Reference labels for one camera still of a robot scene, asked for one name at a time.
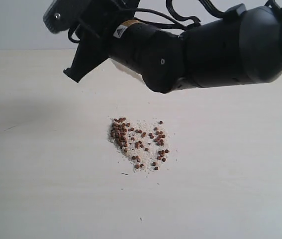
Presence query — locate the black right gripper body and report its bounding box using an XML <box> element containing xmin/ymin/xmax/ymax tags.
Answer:
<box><xmin>68</xmin><ymin>0</ymin><xmax>161</xmax><ymax>75</ymax></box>

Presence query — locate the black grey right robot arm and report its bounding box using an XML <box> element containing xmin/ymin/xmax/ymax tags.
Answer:
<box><xmin>64</xmin><ymin>0</ymin><xmax>282</xmax><ymax>94</ymax></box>

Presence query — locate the pile of brown pellets and grit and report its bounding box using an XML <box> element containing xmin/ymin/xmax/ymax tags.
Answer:
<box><xmin>107</xmin><ymin>116</ymin><xmax>180</xmax><ymax>177</ymax></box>

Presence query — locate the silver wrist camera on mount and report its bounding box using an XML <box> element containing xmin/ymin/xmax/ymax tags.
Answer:
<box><xmin>43</xmin><ymin>0</ymin><xmax>92</xmax><ymax>34</ymax></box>

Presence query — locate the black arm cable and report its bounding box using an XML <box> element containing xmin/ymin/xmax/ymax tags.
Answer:
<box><xmin>67</xmin><ymin>0</ymin><xmax>282</xmax><ymax>43</ymax></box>

